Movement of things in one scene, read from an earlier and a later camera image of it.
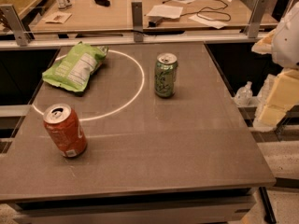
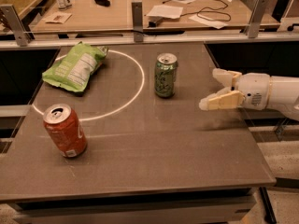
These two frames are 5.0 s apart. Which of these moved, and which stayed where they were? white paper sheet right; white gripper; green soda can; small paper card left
Moved: white gripper
Stayed: green soda can; white paper sheet right; small paper card left
